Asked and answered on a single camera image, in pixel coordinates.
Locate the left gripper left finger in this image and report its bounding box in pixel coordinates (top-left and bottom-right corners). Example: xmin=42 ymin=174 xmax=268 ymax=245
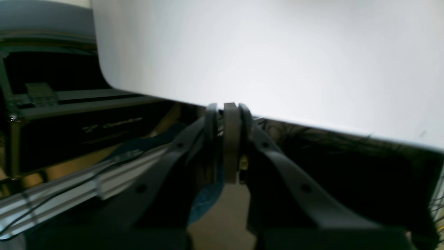
xmin=27 ymin=104 xmax=219 ymax=250

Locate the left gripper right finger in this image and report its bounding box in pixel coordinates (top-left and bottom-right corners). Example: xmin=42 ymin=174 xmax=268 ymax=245
xmin=223 ymin=103 xmax=413 ymax=250

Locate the black equipment case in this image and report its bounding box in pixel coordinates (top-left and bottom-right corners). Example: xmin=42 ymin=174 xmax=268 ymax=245
xmin=1 ymin=46 xmax=197 ymax=178

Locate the silver aluminium frame rail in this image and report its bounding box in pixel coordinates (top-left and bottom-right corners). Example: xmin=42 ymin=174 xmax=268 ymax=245
xmin=0 ymin=144 xmax=168 ymax=240

